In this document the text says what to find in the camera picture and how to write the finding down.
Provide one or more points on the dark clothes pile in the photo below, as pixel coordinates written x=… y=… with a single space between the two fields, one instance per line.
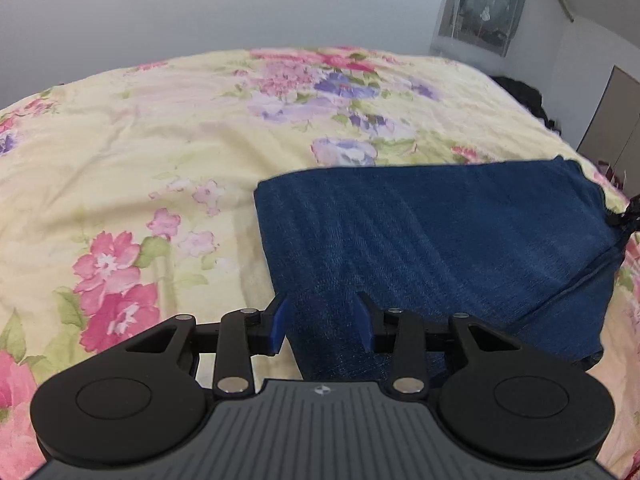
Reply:
x=530 y=98

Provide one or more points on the beige wardrobe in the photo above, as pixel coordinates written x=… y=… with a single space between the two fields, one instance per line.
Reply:
x=611 y=141

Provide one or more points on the grey patterned window curtain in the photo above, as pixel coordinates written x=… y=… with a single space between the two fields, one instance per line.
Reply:
x=488 y=25

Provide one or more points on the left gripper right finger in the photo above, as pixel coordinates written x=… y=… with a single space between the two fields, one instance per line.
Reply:
x=380 y=329

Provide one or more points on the dark blue denim pants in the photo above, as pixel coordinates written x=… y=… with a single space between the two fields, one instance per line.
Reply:
x=527 y=247

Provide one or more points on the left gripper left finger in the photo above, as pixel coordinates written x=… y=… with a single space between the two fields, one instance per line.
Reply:
x=261 y=332

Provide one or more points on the floral yellow bed cover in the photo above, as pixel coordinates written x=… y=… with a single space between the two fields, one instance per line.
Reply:
x=128 y=218

